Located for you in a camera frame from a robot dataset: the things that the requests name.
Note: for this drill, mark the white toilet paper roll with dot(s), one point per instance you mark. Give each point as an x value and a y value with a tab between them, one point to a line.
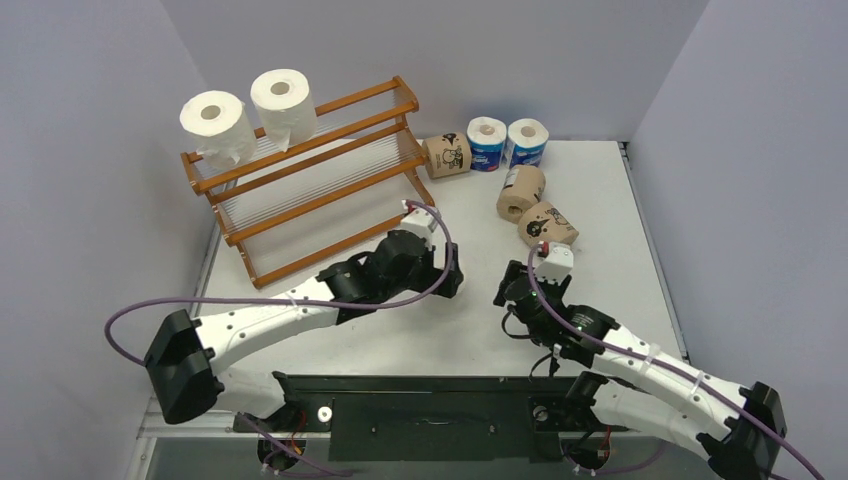
283	100
219	125

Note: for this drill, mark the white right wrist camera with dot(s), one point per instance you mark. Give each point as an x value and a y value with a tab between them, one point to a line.
556	262

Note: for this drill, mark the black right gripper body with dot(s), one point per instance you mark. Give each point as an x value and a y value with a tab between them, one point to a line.
515	283

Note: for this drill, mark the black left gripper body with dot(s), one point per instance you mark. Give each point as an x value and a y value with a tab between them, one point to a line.
423	278

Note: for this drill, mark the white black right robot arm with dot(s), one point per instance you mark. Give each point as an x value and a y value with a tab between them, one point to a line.
739	430

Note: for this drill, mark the brown roll black print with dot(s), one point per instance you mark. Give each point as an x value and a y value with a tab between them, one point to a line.
544	222

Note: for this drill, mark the blue wrapped toilet roll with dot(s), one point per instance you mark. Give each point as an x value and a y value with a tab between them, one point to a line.
525	143
486	137

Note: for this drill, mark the brown wrapped roll plain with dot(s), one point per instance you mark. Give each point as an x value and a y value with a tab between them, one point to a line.
522	189

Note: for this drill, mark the orange wooden tiered shelf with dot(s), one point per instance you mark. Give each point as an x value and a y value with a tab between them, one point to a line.
285	211

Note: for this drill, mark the blue wrapped toilet roll right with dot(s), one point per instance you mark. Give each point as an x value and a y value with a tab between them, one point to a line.
525	143

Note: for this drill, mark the brown wrapped roll with cartoon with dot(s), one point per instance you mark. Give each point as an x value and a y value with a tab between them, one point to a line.
447	155

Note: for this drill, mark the blue wrapped toilet roll left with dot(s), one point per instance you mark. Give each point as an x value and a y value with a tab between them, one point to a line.
486	137

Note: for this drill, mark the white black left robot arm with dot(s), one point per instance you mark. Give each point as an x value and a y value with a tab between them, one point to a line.
190	361

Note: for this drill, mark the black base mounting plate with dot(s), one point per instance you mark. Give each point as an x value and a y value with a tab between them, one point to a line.
420	418

